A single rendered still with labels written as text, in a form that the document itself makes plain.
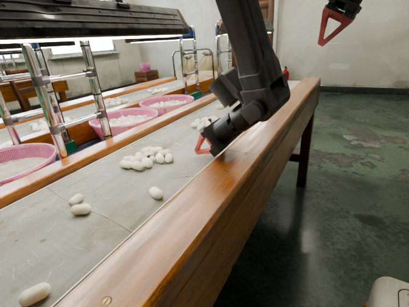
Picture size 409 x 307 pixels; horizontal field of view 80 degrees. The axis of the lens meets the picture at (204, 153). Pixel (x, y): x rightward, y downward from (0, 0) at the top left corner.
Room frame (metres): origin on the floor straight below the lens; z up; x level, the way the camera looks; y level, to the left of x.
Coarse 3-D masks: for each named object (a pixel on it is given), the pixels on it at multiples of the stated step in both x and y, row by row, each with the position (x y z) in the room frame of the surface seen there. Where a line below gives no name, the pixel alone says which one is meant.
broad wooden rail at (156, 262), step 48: (240, 144) 0.59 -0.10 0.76; (288, 144) 0.80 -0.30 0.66; (192, 192) 0.38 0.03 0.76; (240, 192) 0.40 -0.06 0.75; (144, 240) 0.27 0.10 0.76; (192, 240) 0.26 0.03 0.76; (240, 240) 0.40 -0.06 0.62; (96, 288) 0.20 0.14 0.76; (144, 288) 0.19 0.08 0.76; (192, 288) 0.24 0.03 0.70
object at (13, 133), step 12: (36, 48) 0.85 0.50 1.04; (48, 72) 0.87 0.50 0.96; (48, 84) 0.85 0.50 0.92; (0, 96) 0.73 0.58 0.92; (0, 108) 0.72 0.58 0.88; (60, 108) 0.87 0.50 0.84; (12, 120) 0.74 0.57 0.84; (60, 120) 0.85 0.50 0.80; (12, 132) 0.72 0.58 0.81; (72, 144) 0.87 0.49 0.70; (24, 156) 0.73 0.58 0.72; (36, 156) 0.75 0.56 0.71
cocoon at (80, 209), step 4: (80, 204) 0.38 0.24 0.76; (84, 204) 0.38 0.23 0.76; (88, 204) 0.38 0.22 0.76; (72, 208) 0.37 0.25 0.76; (76, 208) 0.37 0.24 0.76; (80, 208) 0.37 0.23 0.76; (84, 208) 0.37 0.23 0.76; (88, 208) 0.38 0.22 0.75; (72, 212) 0.37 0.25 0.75; (76, 212) 0.37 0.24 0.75; (80, 212) 0.37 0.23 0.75; (84, 212) 0.37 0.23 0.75; (88, 212) 0.37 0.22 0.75
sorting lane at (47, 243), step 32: (192, 128) 0.83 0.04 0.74; (192, 160) 0.57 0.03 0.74; (64, 192) 0.46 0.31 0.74; (96, 192) 0.45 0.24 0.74; (128, 192) 0.44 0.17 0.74; (0, 224) 0.37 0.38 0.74; (32, 224) 0.36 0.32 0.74; (64, 224) 0.35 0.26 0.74; (96, 224) 0.35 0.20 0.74; (128, 224) 0.34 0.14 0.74; (0, 256) 0.29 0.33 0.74; (32, 256) 0.28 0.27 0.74; (64, 256) 0.28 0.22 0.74; (96, 256) 0.27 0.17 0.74; (0, 288) 0.23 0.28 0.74; (64, 288) 0.22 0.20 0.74
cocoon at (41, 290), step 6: (30, 288) 0.21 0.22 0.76; (36, 288) 0.21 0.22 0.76; (42, 288) 0.21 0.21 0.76; (48, 288) 0.21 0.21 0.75; (24, 294) 0.20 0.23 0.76; (30, 294) 0.20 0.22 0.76; (36, 294) 0.20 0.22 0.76; (42, 294) 0.21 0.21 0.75; (48, 294) 0.21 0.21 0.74; (18, 300) 0.20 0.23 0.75; (24, 300) 0.20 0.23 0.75; (30, 300) 0.20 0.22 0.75; (36, 300) 0.20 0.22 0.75; (24, 306) 0.20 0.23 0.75
